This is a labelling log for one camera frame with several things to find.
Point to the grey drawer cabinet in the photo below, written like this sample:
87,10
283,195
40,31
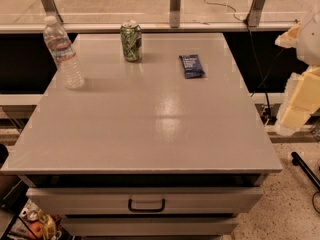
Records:
143,131

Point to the green soda can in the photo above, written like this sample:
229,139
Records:
131,39

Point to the clear plastic water bottle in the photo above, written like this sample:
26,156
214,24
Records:
63,54

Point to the blue rxbar wrapper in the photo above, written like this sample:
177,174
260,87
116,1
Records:
192,66

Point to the black drawer handle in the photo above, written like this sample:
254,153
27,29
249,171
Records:
136,206

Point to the clutter of snack items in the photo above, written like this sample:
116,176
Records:
34,224

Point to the metal window railing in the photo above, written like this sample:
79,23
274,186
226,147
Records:
93,16

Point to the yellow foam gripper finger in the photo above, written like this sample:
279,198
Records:
301,101
289,38

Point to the black floor stand leg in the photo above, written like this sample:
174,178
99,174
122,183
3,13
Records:
298,161

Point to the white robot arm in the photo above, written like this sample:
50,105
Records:
308,40

